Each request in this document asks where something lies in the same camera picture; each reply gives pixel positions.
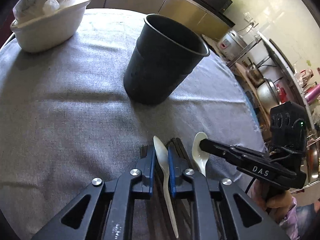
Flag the white plastic spoon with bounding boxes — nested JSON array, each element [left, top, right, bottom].
[[191, 132, 209, 176], [153, 135, 179, 239]]

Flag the yellow kitchen cabinets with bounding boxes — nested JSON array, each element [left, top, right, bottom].
[[88, 0, 234, 41]]

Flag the person's right hand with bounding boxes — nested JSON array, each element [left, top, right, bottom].
[[250, 180, 293, 223]]

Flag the wooden side shelf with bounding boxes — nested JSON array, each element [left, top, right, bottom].
[[201, 33, 273, 140]]

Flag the steel pot on shelf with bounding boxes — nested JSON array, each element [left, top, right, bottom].
[[257, 78, 281, 112]]

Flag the grey tablecloth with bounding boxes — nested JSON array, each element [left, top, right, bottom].
[[1, 9, 265, 239]]

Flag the black utensil holder cup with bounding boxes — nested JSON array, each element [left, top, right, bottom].
[[123, 14, 210, 105]]

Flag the white rice cooker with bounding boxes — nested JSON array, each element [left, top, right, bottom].
[[217, 30, 247, 61]]

